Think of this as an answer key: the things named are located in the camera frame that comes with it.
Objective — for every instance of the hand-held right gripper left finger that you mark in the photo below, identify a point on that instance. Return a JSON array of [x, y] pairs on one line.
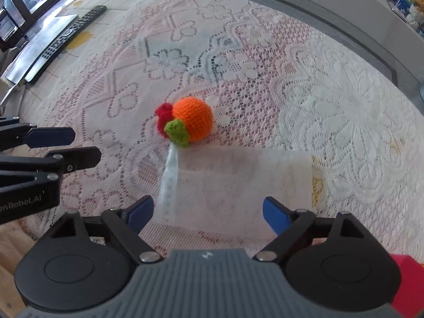
[[140, 213]]

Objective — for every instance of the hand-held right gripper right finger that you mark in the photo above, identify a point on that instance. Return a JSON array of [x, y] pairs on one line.
[[276, 215]]

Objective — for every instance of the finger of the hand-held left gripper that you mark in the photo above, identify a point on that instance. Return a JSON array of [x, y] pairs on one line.
[[49, 137], [79, 159]]

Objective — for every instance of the translucent zip bag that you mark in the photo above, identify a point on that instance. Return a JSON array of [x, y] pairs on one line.
[[238, 185]]

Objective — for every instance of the orange crochet fruit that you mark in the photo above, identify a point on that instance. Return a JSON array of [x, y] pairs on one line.
[[193, 119]]

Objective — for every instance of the black remote control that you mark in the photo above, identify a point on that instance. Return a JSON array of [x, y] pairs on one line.
[[66, 39]]

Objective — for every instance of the white lace tablecloth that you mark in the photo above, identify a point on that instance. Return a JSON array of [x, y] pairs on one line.
[[265, 89]]

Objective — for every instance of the magenta cardboard box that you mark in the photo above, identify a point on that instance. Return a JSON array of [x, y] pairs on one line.
[[409, 283]]

